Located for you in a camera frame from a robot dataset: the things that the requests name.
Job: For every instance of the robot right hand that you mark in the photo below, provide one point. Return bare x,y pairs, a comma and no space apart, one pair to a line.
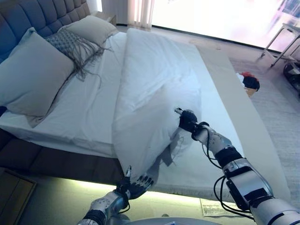
186,119

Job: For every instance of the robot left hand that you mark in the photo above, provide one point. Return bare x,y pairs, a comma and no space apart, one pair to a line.
134,187

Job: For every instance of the white duvet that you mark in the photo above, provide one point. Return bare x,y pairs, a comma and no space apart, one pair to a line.
145,82

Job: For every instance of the robot right silver arm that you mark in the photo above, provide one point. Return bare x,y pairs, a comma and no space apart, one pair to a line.
246,178

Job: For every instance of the robot left silver arm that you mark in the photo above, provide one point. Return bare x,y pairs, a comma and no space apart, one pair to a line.
103,204

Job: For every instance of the beige bed throw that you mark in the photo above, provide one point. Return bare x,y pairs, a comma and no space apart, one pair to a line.
246,112

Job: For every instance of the robot white torso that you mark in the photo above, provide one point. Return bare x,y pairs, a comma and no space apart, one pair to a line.
152,221

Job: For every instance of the white garment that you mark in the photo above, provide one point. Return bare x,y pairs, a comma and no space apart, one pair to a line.
239,77

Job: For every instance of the cardboard box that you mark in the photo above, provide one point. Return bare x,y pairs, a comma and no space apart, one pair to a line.
250,92

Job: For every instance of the red garment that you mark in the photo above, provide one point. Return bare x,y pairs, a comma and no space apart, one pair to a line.
246,74

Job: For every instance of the black garment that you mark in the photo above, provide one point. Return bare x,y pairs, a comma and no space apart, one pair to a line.
252,82

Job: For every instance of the grey patterned rug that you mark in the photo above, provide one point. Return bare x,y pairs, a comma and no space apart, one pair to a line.
276,105

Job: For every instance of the large bright window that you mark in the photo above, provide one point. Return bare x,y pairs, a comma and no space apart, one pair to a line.
211,18

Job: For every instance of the cream vertical curtain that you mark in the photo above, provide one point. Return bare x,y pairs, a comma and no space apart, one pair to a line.
140,11

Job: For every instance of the dark wooden nightstand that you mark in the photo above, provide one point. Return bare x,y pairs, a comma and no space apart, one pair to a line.
14,199

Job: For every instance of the small light wooden nightstand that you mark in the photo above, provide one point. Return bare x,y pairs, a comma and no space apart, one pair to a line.
110,18

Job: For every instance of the small beige pillow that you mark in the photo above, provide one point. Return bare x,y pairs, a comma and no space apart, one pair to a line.
91,28

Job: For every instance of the grey knit fringed cushion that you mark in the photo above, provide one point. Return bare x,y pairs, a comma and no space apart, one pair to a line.
63,42

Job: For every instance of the large beige pillow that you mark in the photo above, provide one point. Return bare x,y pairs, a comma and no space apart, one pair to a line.
35,75

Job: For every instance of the white metal frame table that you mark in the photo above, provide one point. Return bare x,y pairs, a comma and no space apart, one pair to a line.
288,27

